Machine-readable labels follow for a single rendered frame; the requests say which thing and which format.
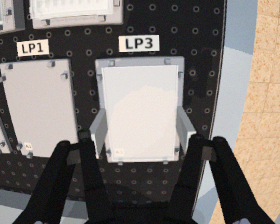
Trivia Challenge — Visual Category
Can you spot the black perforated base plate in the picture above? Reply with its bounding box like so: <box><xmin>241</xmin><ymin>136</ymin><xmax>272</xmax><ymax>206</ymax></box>
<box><xmin>0</xmin><ymin>0</ymin><xmax>227</xmax><ymax>206</ymax></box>

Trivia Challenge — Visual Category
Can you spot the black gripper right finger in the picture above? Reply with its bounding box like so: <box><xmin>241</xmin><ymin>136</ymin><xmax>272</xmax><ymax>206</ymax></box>
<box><xmin>161</xmin><ymin>106</ymin><xmax>275</xmax><ymax>224</ymax></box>

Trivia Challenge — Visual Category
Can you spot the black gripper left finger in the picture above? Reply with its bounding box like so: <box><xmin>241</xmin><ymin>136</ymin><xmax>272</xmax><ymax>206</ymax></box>
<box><xmin>12</xmin><ymin>108</ymin><xmax>117</xmax><ymax>224</ymax></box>

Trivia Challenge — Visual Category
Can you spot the white button panel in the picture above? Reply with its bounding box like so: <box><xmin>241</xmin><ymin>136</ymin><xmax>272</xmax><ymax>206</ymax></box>
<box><xmin>0</xmin><ymin>189</ymin><xmax>88</xmax><ymax>224</ymax></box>

